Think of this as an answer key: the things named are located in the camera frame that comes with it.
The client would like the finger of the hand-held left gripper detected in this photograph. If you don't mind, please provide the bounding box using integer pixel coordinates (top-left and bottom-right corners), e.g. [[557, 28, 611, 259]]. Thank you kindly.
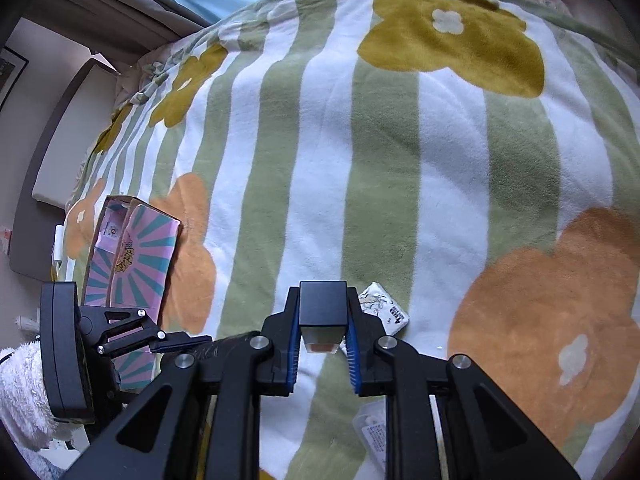
[[80, 304, 213, 357]]

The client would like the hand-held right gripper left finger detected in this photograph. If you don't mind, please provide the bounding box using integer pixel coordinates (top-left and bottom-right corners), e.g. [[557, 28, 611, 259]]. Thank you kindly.
[[65, 285, 301, 480]]

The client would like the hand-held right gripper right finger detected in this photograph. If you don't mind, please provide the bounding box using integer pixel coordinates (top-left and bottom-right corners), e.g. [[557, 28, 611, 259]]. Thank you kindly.
[[347, 290, 581, 480]]

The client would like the pink bottle with black cap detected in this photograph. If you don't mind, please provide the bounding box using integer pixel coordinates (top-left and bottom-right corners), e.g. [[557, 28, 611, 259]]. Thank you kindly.
[[298, 281, 348, 356]]

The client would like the printed cardboard box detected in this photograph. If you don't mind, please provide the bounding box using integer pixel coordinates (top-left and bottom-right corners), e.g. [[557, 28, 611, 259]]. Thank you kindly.
[[82, 195, 182, 393]]

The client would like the white printed packet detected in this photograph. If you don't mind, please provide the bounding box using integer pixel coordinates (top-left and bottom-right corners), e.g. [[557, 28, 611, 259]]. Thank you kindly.
[[357, 282, 411, 336]]

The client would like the white fluffy cloth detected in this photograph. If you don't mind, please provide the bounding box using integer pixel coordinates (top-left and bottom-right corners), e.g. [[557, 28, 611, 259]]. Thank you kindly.
[[0, 344, 57, 453]]

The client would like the small clear labelled packet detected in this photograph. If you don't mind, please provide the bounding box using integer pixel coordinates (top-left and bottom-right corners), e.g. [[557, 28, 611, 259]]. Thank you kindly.
[[352, 402, 388, 480]]

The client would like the floral striped blanket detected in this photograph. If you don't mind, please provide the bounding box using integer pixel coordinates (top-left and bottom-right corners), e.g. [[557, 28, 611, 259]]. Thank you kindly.
[[65, 0, 640, 480]]

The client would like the brown curtain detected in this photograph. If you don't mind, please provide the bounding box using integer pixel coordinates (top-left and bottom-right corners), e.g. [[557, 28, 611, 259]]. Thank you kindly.
[[40, 0, 211, 56]]

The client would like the white panel with dark frame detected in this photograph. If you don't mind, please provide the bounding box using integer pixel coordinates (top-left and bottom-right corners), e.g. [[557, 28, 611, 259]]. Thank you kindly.
[[10, 52, 123, 281]]

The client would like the dark picture frame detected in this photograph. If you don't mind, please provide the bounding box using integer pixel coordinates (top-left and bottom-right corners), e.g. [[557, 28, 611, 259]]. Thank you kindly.
[[0, 45, 29, 111]]

